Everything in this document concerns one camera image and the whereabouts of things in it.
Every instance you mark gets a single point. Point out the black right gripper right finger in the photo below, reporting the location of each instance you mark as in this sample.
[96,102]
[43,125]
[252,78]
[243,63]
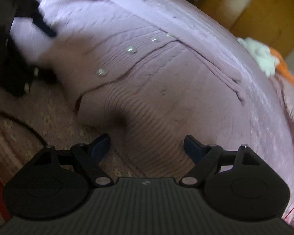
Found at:
[237,184]

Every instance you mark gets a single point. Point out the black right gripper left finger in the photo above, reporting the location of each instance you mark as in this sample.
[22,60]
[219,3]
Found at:
[56,183]

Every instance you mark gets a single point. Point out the pink floral bed sheet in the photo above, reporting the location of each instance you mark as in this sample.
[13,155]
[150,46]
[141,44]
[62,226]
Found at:
[46,108]

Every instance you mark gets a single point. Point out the white orange plush toy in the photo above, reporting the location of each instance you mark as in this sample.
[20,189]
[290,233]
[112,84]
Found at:
[268,59]

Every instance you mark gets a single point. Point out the lilac knitted sweater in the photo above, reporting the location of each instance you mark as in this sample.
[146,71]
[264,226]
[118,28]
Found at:
[148,89]

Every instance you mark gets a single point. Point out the wooden wardrobe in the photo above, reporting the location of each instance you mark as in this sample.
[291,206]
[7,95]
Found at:
[268,21]

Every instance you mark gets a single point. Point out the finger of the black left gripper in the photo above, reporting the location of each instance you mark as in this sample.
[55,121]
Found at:
[42,24]

